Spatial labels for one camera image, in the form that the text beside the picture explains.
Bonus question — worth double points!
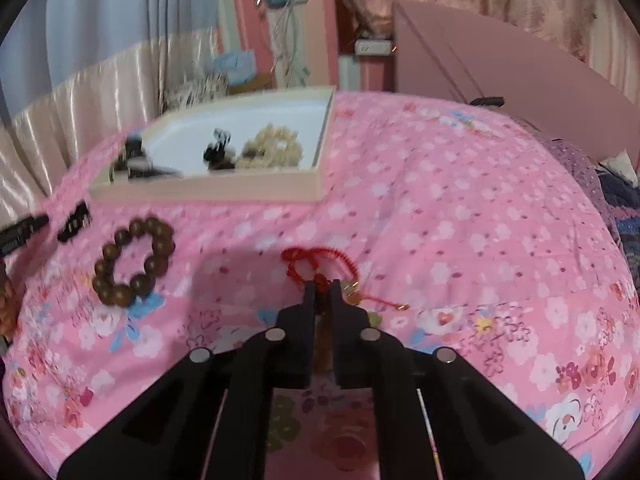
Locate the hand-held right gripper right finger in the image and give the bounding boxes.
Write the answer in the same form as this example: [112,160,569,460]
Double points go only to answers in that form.
[327,282,586,480]

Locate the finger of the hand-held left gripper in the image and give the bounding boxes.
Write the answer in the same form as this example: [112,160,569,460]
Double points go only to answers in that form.
[0,214,51,257]
[56,201,92,242]

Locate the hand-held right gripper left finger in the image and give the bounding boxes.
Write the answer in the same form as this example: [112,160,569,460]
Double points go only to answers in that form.
[57,280,318,480]

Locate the red cord amber pendant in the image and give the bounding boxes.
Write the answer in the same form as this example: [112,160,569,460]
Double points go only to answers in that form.
[280,245,412,373]

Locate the black hair claw clip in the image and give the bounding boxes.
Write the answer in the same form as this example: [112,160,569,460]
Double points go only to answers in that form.
[112,157,182,181]

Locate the dark carved pendant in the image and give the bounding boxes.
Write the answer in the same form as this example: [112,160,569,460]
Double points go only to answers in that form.
[202,144,236,168]

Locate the cream pearl bead bracelet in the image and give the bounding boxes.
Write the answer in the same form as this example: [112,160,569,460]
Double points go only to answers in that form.
[237,127,305,171]

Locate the white shallow tray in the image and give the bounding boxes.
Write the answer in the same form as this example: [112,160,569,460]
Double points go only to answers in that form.
[89,86,337,205]

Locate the person's left hand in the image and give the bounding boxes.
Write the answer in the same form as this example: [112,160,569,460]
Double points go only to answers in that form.
[0,260,18,341]

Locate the cream satin cloth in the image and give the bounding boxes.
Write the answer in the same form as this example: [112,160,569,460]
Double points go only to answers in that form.
[0,27,221,221]

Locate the patterned gift bag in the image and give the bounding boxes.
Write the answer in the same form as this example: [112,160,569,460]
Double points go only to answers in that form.
[162,71,231,113]

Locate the blue curtain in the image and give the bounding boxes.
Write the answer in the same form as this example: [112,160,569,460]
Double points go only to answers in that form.
[0,0,231,111]

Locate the light blue gift bag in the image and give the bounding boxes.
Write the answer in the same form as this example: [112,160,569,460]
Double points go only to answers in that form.
[212,50,257,83]

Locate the wooden bedside table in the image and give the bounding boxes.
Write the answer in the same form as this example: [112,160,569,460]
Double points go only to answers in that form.
[227,74,275,95]

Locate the purple dotted pillow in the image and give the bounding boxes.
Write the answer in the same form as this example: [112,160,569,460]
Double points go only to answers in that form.
[542,137,616,221]

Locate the white power strip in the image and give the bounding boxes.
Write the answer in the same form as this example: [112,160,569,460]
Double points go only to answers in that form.
[354,37,393,57]

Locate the dark blue blanket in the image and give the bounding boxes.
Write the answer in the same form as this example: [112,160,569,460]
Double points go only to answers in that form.
[595,165,640,286]

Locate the pink headboard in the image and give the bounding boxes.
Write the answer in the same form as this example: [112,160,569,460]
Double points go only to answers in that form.
[392,0,640,171]

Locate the pink patterned curtain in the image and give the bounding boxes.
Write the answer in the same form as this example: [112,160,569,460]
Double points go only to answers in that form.
[327,0,616,76]

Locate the brown wooden bead bracelet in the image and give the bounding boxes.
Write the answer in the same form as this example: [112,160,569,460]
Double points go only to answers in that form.
[91,216,176,307]

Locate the hanging charger cables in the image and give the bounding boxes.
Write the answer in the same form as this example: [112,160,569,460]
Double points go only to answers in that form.
[252,0,311,88]

